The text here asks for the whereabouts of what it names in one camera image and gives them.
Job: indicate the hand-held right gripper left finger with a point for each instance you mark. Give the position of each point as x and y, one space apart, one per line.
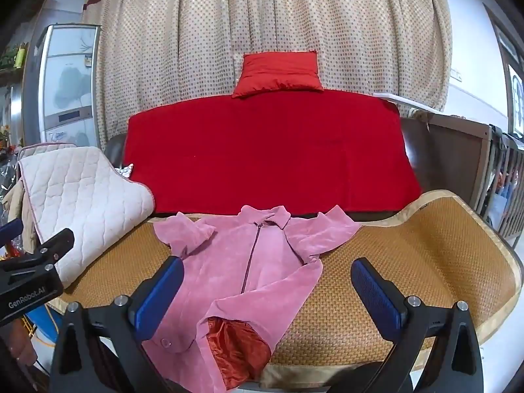
157 294

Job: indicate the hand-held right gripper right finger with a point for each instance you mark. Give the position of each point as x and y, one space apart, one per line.
376 294

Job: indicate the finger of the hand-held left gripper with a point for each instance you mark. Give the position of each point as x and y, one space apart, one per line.
10 229
57 243

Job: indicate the beige quilted coat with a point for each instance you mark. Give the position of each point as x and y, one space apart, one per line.
22 221

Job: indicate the clear plastic bag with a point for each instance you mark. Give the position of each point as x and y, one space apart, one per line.
8 178

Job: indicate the white quilted pad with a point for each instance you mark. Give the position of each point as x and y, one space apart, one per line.
82 196

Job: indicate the woven bamboo mat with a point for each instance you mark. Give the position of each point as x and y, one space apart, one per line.
409 245

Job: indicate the orange artificial flowers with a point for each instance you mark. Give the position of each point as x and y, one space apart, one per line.
5 139

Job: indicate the small patterned cushion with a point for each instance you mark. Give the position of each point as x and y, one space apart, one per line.
125 171

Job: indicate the silver refrigerator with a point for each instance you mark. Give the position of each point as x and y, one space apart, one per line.
69 90

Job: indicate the wooden crib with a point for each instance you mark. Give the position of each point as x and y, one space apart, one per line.
454 159

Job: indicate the yellow bottle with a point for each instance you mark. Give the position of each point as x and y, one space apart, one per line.
20 57

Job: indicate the red blanket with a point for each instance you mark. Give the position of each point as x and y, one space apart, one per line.
266 151

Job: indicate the white plastic board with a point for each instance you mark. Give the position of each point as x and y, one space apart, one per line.
409 103

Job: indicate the beige dotted curtain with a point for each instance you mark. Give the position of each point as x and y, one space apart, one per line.
184 49

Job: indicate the red pillow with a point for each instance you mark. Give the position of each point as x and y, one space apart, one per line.
278 73

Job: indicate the white wall socket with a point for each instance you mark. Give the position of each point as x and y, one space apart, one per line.
456 75

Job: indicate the dark framed wall picture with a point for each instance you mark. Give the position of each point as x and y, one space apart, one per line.
516 102
505 37

